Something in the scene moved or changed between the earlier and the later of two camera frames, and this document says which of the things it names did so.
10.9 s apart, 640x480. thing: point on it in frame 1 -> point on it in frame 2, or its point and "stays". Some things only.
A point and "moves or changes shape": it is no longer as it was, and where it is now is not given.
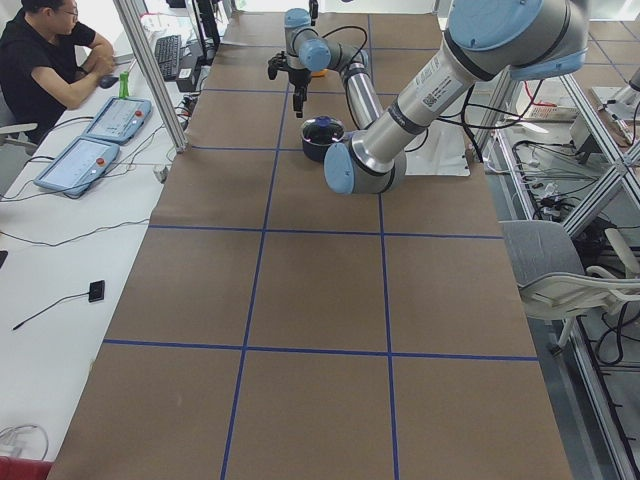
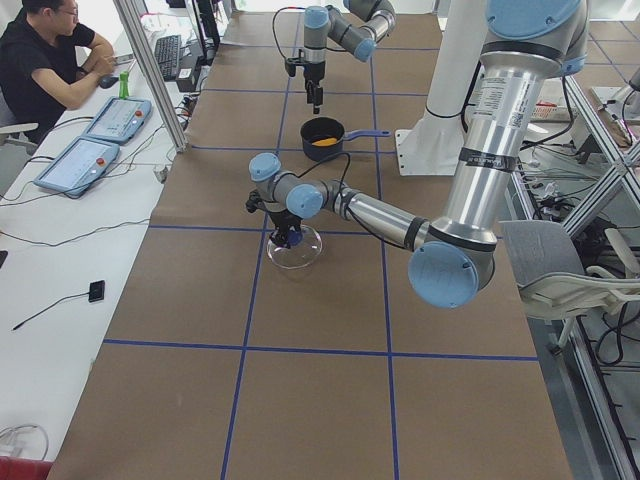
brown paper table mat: x=277 y=327 stays
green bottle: x=123 y=85 stays
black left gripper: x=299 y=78 -> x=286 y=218
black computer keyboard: x=168 y=52 stays
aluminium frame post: x=130 y=17 stays
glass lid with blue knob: x=323 y=131 -> x=298 y=255
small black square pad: x=96 y=291 stays
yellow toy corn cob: x=321 y=73 moves or changes shape
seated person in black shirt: x=48 y=61 stays
